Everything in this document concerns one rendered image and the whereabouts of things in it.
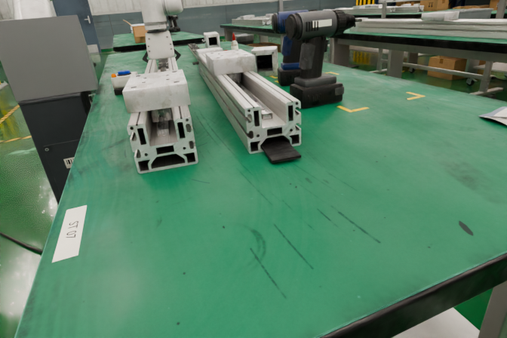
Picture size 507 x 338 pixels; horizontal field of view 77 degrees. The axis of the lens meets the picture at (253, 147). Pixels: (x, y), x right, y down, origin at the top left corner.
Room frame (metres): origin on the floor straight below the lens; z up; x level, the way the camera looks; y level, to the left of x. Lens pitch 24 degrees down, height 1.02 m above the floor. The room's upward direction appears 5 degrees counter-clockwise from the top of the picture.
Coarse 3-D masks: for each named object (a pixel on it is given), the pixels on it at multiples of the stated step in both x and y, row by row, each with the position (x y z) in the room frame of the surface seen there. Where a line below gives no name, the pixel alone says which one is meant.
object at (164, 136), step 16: (176, 64) 1.08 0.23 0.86; (144, 112) 0.54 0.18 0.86; (176, 112) 0.52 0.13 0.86; (128, 128) 0.47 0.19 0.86; (144, 128) 0.48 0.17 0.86; (160, 128) 0.53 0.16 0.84; (176, 128) 0.49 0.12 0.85; (192, 128) 0.50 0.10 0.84; (144, 144) 0.48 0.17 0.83; (160, 144) 0.48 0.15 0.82; (176, 144) 0.49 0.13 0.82; (192, 144) 0.51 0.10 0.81; (144, 160) 0.47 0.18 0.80; (160, 160) 0.51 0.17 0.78; (176, 160) 0.50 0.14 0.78; (192, 160) 0.50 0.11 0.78
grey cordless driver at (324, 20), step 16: (288, 16) 0.79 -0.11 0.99; (304, 16) 0.77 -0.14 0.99; (320, 16) 0.78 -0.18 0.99; (336, 16) 0.79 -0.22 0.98; (352, 16) 0.82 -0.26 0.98; (288, 32) 0.78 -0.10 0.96; (304, 32) 0.76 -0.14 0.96; (320, 32) 0.77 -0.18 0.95; (336, 32) 0.80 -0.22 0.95; (304, 48) 0.78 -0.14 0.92; (320, 48) 0.78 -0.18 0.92; (304, 64) 0.78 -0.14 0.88; (320, 64) 0.78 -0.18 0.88; (304, 80) 0.77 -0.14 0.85; (320, 80) 0.77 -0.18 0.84; (304, 96) 0.75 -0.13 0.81; (320, 96) 0.76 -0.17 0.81; (336, 96) 0.78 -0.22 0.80
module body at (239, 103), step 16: (208, 80) 1.04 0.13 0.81; (224, 80) 0.76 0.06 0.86; (256, 80) 0.73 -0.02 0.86; (224, 96) 0.73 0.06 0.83; (240, 96) 0.60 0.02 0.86; (256, 96) 0.73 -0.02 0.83; (272, 96) 0.60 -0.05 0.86; (288, 96) 0.57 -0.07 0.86; (224, 112) 0.76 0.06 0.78; (240, 112) 0.56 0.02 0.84; (256, 112) 0.54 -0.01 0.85; (272, 112) 0.60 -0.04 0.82; (288, 112) 0.55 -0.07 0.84; (240, 128) 0.57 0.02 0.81; (256, 128) 0.52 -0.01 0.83; (272, 128) 0.55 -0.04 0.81; (288, 128) 0.53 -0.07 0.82; (256, 144) 0.53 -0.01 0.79
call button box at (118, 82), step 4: (132, 72) 1.14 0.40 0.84; (136, 72) 1.14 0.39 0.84; (116, 76) 1.09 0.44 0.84; (120, 76) 1.08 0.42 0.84; (124, 76) 1.08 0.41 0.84; (128, 76) 1.08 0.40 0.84; (112, 80) 1.07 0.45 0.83; (116, 80) 1.07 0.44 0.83; (120, 80) 1.07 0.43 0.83; (124, 80) 1.08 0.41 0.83; (112, 84) 1.07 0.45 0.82; (116, 84) 1.07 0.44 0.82; (120, 84) 1.07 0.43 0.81; (124, 84) 1.08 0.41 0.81; (116, 88) 1.07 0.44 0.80; (120, 88) 1.08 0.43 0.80; (116, 92) 1.07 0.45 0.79; (120, 92) 1.07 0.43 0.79
